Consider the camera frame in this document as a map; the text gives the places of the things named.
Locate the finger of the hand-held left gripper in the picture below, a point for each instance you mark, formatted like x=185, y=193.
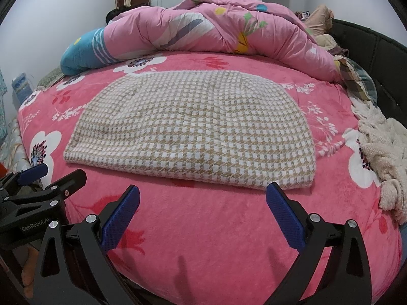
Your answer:
x=68, y=186
x=31, y=174

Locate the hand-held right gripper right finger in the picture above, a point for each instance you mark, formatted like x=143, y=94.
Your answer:
x=284, y=219

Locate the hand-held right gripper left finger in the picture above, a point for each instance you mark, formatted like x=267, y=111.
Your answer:
x=122, y=219

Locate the houndstooth knit cardigan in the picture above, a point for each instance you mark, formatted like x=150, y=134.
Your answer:
x=190, y=127

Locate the beige clothes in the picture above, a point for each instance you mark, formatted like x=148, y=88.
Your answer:
x=319, y=17

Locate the person's left hand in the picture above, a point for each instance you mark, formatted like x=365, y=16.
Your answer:
x=28, y=270

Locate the patterned bed sheet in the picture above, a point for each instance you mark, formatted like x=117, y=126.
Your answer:
x=11, y=146

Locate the pink floral blanket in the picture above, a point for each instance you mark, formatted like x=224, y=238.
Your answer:
x=222, y=228

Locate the teal curtain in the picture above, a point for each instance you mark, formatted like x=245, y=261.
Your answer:
x=2, y=101

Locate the blue plastic packet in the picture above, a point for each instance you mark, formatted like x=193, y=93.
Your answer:
x=21, y=83

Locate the green patterned pillow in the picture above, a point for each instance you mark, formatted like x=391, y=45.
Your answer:
x=51, y=78

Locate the cream fluffy cloth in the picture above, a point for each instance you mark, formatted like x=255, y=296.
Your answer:
x=378, y=146

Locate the plaid pillow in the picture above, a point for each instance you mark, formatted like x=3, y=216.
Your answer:
x=356, y=76

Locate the mauve cloth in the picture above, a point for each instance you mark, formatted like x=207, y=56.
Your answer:
x=338, y=51

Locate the dark cloth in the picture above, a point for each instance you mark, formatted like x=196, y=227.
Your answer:
x=113, y=15

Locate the pink and blue quilt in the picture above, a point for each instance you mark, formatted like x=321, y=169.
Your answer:
x=159, y=31

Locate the black bed headboard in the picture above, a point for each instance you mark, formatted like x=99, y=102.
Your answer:
x=381, y=57

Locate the phone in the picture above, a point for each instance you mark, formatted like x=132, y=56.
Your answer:
x=304, y=13

